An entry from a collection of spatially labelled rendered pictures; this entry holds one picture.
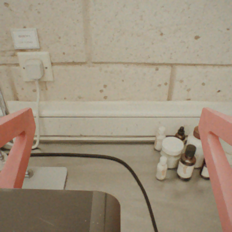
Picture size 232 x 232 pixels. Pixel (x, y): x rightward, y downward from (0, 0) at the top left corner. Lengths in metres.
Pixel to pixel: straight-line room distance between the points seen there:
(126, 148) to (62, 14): 0.40
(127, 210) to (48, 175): 0.22
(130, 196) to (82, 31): 0.42
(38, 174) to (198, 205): 0.40
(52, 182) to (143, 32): 0.43
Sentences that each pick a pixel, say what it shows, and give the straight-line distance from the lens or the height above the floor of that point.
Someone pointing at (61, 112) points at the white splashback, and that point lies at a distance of 0.67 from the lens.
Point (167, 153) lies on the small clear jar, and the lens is 0.61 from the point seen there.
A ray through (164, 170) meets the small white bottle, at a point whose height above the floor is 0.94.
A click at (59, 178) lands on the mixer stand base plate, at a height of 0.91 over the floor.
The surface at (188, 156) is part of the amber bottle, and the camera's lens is 0.58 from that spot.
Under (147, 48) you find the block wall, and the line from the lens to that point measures 0.62.
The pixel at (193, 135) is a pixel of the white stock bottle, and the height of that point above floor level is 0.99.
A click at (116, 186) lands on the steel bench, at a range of 0.60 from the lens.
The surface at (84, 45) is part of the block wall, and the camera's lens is 0.62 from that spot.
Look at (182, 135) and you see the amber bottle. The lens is 0.67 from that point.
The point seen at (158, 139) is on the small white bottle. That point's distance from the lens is 0.66.
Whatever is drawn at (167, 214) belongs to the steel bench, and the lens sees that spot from 0.57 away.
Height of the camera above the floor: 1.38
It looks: 36 degrees down
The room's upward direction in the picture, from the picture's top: straight up
